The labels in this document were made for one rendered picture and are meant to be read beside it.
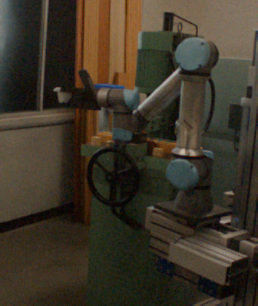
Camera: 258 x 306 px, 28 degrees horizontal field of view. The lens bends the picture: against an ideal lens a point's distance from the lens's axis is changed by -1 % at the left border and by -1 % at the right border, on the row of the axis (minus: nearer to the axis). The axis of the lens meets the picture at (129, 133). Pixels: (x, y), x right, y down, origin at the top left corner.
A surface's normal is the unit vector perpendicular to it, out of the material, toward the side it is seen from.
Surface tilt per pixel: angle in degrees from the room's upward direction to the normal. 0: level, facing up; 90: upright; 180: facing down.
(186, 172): 98
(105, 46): 87
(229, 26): 90
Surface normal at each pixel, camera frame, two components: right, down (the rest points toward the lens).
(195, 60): -0.40, -0.02
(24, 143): 0.83, 0.14
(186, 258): -0.76, 0.04
